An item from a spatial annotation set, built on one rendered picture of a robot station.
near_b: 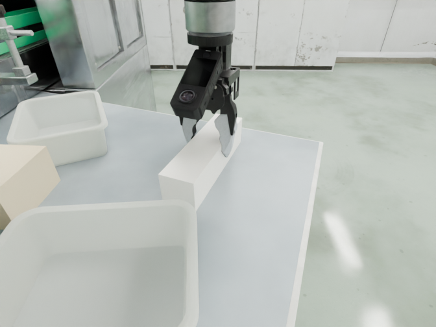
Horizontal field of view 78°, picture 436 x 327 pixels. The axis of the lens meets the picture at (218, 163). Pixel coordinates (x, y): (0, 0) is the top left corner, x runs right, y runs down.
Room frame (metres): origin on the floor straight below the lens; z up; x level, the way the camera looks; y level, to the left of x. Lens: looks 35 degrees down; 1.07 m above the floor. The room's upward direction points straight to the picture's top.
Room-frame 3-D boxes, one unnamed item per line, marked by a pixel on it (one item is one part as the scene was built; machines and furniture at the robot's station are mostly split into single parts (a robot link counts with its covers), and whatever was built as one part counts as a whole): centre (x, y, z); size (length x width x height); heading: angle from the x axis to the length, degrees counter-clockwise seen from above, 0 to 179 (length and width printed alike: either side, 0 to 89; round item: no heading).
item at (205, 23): (0.46, 0.01, 1.01); 0.08 x 0.08 x 0.05
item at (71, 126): (0.54, 0.34, 0.78); 0.22 x 0.17 x 0.09; 25
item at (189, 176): (0.43, 0.02, 0.78); 0.24 x 0.06 x 0.06; 158
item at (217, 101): (0.46, 0.01, 0.93); 0.09 x 0.08 x 0.12; 158
